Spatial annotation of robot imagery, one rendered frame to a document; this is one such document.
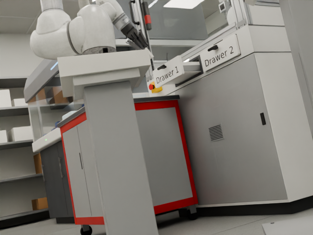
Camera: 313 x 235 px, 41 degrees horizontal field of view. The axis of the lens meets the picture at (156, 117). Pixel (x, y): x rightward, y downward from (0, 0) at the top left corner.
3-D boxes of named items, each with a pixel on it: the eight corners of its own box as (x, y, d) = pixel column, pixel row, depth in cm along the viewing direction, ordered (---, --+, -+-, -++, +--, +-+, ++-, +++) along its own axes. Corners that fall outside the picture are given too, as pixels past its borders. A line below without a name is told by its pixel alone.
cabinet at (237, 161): (293, 215, 191) (255, 50, 202) (172, 218, 277) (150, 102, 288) (401, 180, 242) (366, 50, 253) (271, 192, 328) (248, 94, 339)
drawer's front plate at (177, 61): (182, 73, 229) (178, 55, 230) (155, 88, 253) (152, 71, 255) (184, 73, 230) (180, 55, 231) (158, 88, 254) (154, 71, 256)
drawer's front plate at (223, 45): (238, 54, 210) (233, 33, 211) (203, 72, 234) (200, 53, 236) (241, 54, 211) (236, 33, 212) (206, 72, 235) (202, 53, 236)
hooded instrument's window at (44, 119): (97, 102, 306) (86, 44, 312) (33, 142, 454) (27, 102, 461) (214, 93, 367) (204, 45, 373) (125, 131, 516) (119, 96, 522)
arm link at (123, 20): (126, 10, 231) (133, 18, 233) (119, 17, 239) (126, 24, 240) (116, 18, 227) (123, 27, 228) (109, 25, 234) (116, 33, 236)
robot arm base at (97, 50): (84, 56, 172) (83, 43, 173) (78, 71, 193) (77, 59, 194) (126, 53, 178) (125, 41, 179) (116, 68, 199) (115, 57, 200)
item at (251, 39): (254, 51, 203) (247, 23, 205) (150, 102, 288) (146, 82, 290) (364, 51, 254) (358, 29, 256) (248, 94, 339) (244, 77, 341)
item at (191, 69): (182, 72, 232) (180, 61, 232) (159, 85, 253) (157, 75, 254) (235, 70, 253) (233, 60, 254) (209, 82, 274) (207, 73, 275)
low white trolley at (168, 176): (116, 242, 214) (92, 100, 224) (75, 239, 266) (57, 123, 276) (204, 218, 245) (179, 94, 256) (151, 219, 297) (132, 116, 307)
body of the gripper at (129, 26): (123, 26, 229) (134, 39, 231) (132, 19, 233) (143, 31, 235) (117, 32, 235) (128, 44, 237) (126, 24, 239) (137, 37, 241)
